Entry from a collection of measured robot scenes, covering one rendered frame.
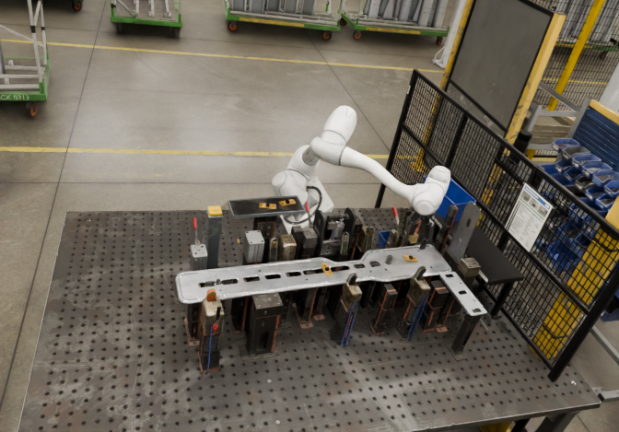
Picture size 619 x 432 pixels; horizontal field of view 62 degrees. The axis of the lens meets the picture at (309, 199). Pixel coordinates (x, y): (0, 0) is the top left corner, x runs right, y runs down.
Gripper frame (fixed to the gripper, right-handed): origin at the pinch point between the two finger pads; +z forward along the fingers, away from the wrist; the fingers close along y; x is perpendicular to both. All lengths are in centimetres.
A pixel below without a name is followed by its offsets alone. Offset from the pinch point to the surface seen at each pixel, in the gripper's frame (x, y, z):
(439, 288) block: 6.8, 20.1, 16.2
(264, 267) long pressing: -76, -7, 15
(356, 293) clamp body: -41.3, 21.2, 10.2
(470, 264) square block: 25.8, 14.4, 8.1
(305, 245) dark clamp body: -53, -16, 11
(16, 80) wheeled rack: -223, -391, 86
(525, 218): 54, 9, -15
